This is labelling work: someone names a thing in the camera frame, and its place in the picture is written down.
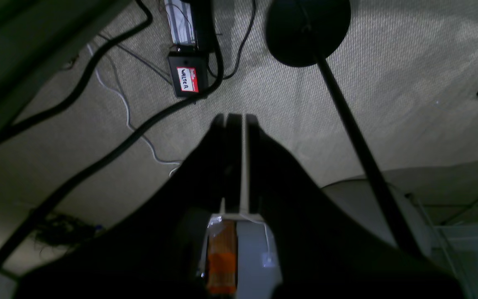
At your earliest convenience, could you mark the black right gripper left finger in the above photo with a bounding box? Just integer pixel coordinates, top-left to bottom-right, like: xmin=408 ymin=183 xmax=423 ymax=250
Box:
xmin=15 ymin=114 xmax=242 ymax=299

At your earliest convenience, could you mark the black box with name label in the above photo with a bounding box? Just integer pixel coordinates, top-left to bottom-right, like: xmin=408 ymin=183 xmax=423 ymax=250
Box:
xmin=167 ymin=51 xmax=209 ymax=98

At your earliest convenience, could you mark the thick black cable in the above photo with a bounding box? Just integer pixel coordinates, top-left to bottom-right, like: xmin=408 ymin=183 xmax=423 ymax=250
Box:
xmin=0 ymin=37 xmax=225 ymax=298

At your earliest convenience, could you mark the thin black cable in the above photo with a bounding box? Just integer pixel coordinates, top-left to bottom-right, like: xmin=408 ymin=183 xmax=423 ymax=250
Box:
xmin=208 ymin=0 xmax=257 ymax=80

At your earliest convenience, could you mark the thin white cable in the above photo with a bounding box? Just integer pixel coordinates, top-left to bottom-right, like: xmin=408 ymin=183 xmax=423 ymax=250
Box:
xmin=86 ymin=43 xmax=182 ymax=176

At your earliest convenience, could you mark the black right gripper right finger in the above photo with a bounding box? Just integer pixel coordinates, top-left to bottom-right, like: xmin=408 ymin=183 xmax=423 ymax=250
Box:
xmin=245 ymin=114 xmax=465 ymax=299

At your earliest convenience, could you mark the black round stand base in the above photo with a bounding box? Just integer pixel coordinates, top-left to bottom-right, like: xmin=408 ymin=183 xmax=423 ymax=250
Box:
xmin=264 ymin=0 xmax=351 ymax=68

